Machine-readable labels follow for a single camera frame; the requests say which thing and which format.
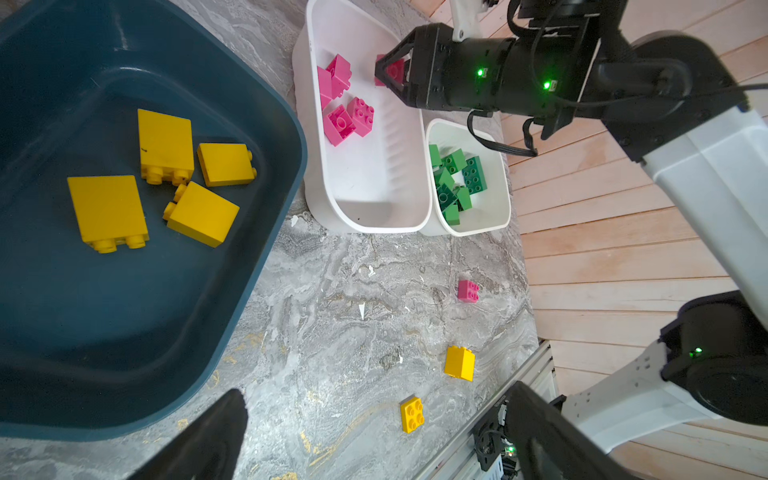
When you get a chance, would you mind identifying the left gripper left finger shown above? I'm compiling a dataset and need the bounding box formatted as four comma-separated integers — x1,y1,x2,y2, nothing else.
131,389,248,479

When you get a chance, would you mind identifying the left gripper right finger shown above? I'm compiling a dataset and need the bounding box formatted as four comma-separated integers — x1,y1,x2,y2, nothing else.
505,382,633,479

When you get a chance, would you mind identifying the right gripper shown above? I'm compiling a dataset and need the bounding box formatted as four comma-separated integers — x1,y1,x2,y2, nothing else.
374,22,598,117

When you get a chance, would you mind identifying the pink lego front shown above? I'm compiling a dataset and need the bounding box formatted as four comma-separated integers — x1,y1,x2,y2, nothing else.
374,54,406,86

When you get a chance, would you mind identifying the pink lego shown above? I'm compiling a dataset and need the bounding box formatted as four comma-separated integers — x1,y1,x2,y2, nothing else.
374,54,406,86
457,279,479,303

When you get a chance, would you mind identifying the pink lego brick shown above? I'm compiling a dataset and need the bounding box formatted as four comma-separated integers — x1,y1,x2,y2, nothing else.
323,105,356,146

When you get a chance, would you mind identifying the yellow lego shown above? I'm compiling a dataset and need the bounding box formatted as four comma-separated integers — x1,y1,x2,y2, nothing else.
137,109,195,186
444,346,476,382
163,182,240,248
400,395,425,434
67,175,149,254

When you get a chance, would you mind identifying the dark green lego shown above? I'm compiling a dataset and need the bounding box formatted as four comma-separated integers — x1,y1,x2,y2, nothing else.
461,156,487,195

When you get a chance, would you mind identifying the yellow lego front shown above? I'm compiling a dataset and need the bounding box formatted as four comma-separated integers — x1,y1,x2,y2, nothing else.
137,109,195,186
400,395,425,434

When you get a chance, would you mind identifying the yellow lego brick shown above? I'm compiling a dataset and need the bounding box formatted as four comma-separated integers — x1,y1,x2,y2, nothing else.
197,143,258,188

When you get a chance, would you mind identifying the green lego top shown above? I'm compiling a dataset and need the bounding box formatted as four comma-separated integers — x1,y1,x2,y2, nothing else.
442,148,467,175

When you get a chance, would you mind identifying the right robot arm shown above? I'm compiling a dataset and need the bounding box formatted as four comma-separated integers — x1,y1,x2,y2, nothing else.
374,1,767,451

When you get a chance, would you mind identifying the white bin middle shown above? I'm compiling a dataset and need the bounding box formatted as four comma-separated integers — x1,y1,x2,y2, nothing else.
292,1,432,234

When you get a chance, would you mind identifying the white bin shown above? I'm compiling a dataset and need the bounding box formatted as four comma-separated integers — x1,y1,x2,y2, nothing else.
420,119,512,237
292,1,432,234

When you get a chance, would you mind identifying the teal plastic bin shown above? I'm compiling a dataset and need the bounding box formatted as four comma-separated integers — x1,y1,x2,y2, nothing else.
1,1,307,441

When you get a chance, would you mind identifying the white bin right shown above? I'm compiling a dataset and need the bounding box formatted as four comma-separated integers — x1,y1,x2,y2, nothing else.
420,119,512,237

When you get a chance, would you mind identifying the pink lego far right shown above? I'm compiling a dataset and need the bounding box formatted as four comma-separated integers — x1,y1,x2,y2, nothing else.
457,279,479,303

